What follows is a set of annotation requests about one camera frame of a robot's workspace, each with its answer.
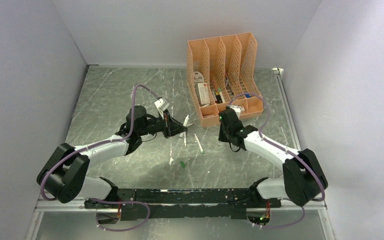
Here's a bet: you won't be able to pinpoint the aluminium frame rail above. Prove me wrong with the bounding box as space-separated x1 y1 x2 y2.
34 188 327 213

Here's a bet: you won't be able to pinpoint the white pen green tip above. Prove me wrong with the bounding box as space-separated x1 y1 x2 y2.
194 133 205 154

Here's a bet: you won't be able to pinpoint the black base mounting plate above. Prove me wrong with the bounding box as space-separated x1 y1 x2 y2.
84 188 281 221

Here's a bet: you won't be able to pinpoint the white pen pointing up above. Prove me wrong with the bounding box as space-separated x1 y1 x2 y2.
183 132 187 147

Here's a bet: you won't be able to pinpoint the pens in organizer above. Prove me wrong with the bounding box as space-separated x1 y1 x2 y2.
210 71 233 104

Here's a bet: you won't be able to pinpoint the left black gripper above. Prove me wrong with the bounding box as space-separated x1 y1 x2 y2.
138 108 187 139

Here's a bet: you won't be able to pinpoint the white red box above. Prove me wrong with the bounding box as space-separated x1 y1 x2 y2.
194 82 211 106

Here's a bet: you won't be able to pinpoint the grey stationery blister pack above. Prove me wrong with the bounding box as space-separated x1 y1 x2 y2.
192 71 205 84

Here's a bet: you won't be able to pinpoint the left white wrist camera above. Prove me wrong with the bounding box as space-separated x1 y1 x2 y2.
154 97 170 116

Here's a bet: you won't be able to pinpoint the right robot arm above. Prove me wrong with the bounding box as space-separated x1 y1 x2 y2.
218 107 329 207

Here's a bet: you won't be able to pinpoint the orange plastic file organizer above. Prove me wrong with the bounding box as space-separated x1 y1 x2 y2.
186 32 264 128

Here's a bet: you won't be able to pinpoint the white pen red tip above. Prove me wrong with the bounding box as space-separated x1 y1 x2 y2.
179 115 193 138

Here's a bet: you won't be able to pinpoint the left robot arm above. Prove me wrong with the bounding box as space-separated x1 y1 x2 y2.
36 105 188 208

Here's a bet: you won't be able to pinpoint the white corner bracket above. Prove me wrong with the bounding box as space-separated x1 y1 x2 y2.
272 67 284 78

